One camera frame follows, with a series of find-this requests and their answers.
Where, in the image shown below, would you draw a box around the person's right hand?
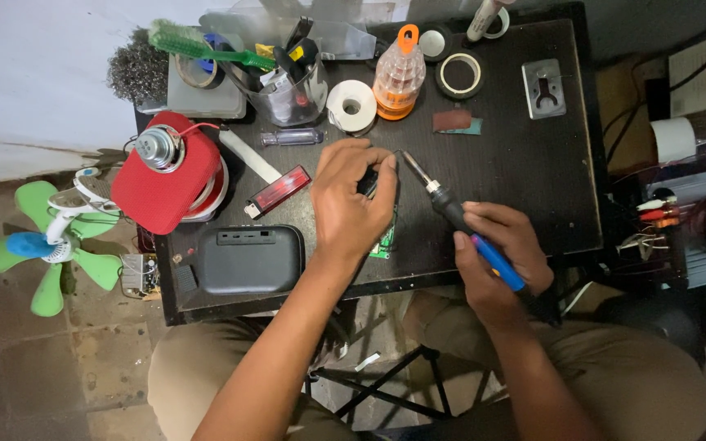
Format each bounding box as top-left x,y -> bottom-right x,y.
453,201 -> 555,322

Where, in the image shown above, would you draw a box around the person's left hand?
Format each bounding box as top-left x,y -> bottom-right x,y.
310,138 -> 400,265

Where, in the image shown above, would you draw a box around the small black component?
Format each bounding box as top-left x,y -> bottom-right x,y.
357,168 -> 380,198

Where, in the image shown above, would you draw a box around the blue handled soldering iron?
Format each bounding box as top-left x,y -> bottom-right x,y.
398,149 -> 528,294

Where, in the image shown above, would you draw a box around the green circuit board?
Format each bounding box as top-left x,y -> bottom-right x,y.
368,205 -> 398,260

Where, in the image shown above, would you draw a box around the red translucent lighter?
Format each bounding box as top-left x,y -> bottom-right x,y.
244,165 -> 313,221

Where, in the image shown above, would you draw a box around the white solder spool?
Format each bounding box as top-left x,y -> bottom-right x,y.
326,80 -> 379,137

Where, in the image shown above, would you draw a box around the white flat strip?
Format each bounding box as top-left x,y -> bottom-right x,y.
217,127 -> 284,185

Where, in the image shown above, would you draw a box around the black speaker housing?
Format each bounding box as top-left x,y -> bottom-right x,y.
196,224 -> 306,296

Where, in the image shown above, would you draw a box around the clear tool container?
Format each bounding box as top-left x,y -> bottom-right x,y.
223,17 -> 331,128

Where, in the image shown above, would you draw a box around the white and red spool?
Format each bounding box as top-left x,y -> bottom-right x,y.
180,156 -> 230,223

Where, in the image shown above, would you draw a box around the brown sandpaper piece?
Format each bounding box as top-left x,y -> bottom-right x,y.
431,108 -> 474,133

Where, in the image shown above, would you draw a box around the orange clear screwdriver bit bottle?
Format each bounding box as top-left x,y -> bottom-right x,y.
372,24 -> 427,121

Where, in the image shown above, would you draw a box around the black tape roll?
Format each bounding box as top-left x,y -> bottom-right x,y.
435,50 -> 486,101

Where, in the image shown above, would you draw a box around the red audio plug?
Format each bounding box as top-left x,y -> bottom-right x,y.
637,207 -> 680,223

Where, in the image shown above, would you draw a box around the white audio plug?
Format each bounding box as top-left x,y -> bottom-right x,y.
636,195 -> 678,212

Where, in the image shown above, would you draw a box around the person's beige trousers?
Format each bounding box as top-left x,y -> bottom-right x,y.
146,288 -> 706,441

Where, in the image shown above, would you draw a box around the small black foam pad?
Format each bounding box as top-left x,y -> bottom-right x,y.
174,264 -> 199,294

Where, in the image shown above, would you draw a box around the grey plastic box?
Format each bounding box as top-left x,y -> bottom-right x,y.
165,52 -> 248,121

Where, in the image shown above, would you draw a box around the red fabric speaker cover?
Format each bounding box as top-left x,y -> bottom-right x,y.
111,111 -> 223,236

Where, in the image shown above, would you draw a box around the grey metal plate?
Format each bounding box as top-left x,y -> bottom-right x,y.
521,58 -> 567,121

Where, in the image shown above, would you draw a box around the round black tin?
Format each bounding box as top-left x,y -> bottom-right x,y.
417,24 -> 452,62

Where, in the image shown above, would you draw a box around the brown tape roll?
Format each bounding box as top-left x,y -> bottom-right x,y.
173,53 -> 219,90

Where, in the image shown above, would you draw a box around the silver speaker driver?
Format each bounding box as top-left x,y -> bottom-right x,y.
134,124 -> 186,174

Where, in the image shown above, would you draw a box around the blue tape roll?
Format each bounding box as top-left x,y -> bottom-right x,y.
198,33 -> 235,75

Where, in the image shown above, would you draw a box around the green toothbrush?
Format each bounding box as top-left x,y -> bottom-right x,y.
147,19 -> 278,73

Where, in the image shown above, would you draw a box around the white paper roll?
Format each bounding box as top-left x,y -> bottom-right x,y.
650,116 -> 697,164

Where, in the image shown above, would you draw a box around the bare electronics board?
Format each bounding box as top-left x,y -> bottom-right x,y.
119,252 -> 162,301

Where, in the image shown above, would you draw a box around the white marker tube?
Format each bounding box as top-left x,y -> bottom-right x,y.
466,0 -> 514,43

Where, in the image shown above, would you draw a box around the steel wool ball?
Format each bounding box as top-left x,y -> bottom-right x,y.
106,27 -> 170,105

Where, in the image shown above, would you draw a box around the white sandal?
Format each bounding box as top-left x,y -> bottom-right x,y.
47,166 -> 122,216

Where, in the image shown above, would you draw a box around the green bladed small fan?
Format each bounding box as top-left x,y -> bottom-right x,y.
0,180 -> 123,318

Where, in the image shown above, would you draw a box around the clear handled small screwdriver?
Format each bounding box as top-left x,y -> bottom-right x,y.
260,128 -> 325,147

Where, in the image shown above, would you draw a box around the black metal table frame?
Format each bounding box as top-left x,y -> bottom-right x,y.
305,294 -> 496,425

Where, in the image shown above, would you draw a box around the thin red wire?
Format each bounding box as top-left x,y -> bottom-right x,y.
178,122 -> 223,139

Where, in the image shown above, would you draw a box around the black cables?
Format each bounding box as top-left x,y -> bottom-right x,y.
601,23 -> 706,167

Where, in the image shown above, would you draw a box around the white tape ring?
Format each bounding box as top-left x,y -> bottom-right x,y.
482,6 -> 511,40

